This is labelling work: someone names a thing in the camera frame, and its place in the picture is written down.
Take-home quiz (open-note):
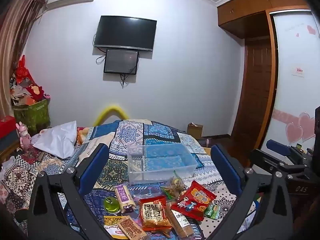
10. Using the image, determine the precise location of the brown wooden door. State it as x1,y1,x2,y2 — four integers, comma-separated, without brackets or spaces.
231,40,273,153

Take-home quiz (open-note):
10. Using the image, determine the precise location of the yellow foam ring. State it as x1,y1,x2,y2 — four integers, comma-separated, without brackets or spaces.
92,103,129,127

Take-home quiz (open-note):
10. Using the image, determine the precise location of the small green snack packet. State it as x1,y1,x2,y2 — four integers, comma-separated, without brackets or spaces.
204,202,221,220

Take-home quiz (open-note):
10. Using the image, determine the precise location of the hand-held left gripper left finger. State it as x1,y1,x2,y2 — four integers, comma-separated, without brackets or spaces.
27,144,110,240

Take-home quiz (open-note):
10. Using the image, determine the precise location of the white heart sticker sliding door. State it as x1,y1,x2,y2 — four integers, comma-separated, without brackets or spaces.
261,11,320,153

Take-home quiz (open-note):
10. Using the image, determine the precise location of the wooden wardrobe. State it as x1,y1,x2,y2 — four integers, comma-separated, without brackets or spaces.
217,0,315,153

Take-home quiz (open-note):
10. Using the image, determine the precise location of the brown patterned snack bar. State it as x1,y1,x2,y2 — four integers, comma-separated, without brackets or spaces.
117,216,148,240

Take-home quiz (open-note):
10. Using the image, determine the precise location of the yellow snack packet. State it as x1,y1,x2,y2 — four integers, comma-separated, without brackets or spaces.
103,215,126,238

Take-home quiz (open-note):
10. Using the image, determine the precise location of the green storage box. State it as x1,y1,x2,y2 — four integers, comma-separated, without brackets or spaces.
13,98,51,136

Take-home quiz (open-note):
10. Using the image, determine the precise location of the clear bag of wrapped candies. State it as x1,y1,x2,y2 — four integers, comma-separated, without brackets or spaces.
161,171,186,198

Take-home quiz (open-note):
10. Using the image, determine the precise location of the white plastic bag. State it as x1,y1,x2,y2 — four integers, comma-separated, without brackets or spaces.
32,120,78,159

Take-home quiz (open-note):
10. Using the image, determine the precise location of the patterned patchwork blanket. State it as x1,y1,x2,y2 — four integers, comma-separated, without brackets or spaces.
0,119,263,240

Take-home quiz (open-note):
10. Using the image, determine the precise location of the pink bunny figurine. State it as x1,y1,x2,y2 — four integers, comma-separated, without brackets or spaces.
16,122,33,155

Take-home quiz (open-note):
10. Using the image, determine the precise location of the small black wall monitor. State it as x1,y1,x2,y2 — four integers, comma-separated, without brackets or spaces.
103,49,140,75

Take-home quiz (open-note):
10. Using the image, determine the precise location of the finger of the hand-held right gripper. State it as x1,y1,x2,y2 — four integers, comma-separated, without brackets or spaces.
249,149,310,178
266,139,313,166

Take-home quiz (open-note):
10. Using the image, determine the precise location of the green jelly cup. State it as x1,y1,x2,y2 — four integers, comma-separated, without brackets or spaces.
103,197,122,214

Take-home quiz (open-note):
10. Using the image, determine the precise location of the red snack packet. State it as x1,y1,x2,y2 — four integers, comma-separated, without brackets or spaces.
171,180,217,222

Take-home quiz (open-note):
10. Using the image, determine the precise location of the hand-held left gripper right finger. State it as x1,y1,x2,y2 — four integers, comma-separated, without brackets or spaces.
211,144,293,240

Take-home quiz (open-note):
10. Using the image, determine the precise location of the pile of red fabric decorations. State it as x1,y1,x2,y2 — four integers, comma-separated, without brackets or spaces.
9,54,51,105

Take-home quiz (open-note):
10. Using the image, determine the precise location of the cardboard box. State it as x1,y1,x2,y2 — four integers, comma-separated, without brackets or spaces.
187,122,204,140

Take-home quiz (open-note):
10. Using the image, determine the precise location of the black wall television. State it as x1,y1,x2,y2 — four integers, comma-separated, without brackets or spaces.
93,15,157,52

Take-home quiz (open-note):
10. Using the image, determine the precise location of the brown striped curtain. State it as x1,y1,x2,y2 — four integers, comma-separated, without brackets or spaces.
0,0,50,133

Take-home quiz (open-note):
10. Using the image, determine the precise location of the brown cracker pack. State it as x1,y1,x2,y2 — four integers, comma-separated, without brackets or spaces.
164,204,196,240

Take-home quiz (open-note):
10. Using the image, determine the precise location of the clear plastic storage box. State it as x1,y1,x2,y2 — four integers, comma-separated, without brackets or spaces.
127,143,203,186

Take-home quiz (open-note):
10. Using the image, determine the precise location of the orange bean snack packet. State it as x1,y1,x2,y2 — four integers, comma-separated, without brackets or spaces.
138,196,168,233

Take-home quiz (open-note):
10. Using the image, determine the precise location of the purple snack bar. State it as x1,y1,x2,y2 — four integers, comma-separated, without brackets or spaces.
114,185,137,213

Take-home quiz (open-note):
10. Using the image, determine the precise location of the red gift box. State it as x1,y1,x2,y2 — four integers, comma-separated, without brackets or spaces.
0,116,17,141

